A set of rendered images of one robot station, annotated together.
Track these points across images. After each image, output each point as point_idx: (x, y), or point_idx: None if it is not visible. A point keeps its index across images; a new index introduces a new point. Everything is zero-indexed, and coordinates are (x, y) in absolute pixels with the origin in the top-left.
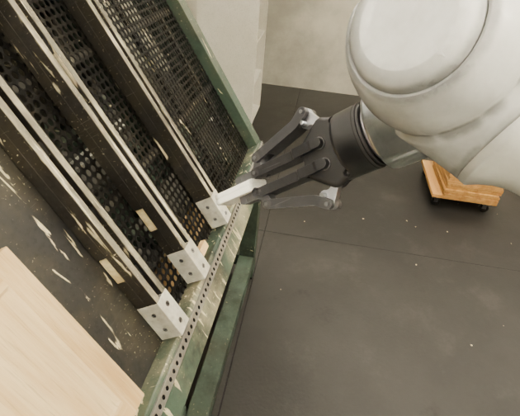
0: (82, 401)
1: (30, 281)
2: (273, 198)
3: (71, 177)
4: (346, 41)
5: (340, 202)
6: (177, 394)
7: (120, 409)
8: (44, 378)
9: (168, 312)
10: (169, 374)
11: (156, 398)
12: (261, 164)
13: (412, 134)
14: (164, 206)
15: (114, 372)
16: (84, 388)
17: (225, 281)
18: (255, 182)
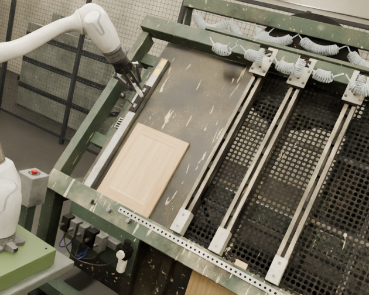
0: (143, 186)
1: (179, 154)
2: (128, 84)
3: (220, 148)
4: None
5: (113, 75)
6: (144, 233)
7: (140, 204)
8: (149, 169)
9: (178, 216)
10: (152, 224)
11: (142, 218)
12: (137, 79)
13: None
14: (238, 205)
15: (153, 198)
16: (147, 186)
17: (219, 281)
18: (135, 83)
